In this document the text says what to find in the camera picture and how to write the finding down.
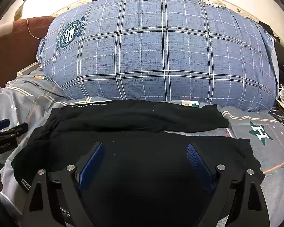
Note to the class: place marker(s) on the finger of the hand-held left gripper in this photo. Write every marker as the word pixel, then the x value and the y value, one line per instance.
pixel 16 130
pixel 2 123

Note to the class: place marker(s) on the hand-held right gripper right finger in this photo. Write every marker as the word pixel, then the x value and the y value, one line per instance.
pixel 198 165

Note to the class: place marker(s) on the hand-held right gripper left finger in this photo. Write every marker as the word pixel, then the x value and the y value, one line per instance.
pixel 90 167

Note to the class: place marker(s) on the black pants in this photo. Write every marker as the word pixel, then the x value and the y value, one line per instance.
pixel 137 123

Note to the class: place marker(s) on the grey patterned bedsheet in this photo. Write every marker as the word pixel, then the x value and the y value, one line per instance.
pixel 262 151

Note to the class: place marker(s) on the brown headboard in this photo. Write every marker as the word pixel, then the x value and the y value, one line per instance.
pixel 11 49

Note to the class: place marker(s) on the black clothing pile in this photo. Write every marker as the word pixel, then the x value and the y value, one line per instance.
pixel 281 45

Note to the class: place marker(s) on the wooden bed frame plank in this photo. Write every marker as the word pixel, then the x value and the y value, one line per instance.
pixel 27 69

